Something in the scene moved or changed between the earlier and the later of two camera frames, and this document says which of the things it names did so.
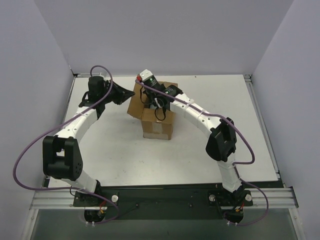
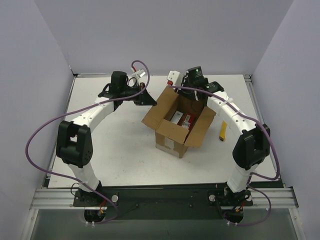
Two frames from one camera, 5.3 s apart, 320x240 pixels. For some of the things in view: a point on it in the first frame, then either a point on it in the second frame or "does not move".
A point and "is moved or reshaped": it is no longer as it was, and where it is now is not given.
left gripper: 117,92 to 139,94
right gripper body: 155,100 to 187,88
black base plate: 164,203 does not move
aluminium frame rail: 286,198 does not move
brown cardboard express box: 157,123 is moved or reshaped
